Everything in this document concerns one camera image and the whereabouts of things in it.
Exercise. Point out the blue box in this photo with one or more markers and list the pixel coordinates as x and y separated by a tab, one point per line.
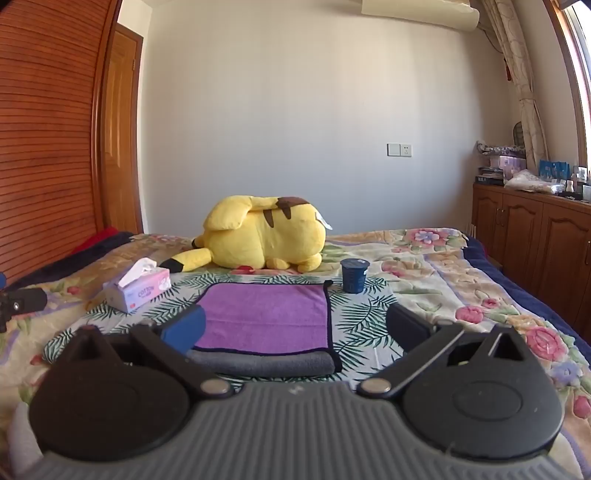
554	169

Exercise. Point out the white floral cloth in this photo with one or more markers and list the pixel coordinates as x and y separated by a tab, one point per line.
531	181

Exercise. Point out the stack of boxes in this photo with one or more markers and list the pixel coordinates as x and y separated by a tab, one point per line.
501	168

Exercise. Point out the grey towel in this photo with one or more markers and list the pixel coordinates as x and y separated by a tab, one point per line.
268	363

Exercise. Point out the purple towel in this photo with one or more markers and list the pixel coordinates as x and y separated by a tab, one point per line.
268	316

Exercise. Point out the white wall socket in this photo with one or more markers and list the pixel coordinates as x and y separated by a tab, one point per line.
399	150

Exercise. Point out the pink tissue pack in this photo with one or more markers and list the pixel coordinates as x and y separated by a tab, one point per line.
138	288

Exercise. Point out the wooden window frame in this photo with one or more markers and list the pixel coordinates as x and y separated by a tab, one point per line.
570	69

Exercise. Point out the wooden slatted wardrobe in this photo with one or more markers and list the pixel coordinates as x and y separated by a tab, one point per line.
46	138

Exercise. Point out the wooden door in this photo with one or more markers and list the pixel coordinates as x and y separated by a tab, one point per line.
121	138

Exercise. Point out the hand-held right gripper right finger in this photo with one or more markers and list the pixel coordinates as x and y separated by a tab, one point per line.
407	328

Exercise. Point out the leaf print cloth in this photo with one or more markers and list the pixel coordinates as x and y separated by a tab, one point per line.
364	318

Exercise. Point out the wooden cabinet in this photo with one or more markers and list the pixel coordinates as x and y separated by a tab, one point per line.
531	230

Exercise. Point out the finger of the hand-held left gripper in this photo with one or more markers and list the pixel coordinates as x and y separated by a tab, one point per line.
23	301

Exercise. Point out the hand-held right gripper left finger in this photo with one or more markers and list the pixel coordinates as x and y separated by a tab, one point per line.
183	330

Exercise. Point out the dark blue blanket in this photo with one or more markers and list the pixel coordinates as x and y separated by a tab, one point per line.
60	263

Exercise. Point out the yellow plush toy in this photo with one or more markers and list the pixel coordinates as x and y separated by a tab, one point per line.
268	230

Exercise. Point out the white air conditioner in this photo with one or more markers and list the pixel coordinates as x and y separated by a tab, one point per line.
420	14

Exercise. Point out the dark blue cup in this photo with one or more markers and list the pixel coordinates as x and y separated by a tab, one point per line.
354	277

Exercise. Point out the patterned beige curtain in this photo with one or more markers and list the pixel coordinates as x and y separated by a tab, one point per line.
521	69

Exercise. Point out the red cloth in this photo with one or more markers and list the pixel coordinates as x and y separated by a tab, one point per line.
97	236

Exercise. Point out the purple floral folded cloth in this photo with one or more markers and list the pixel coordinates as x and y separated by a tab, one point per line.
501	149

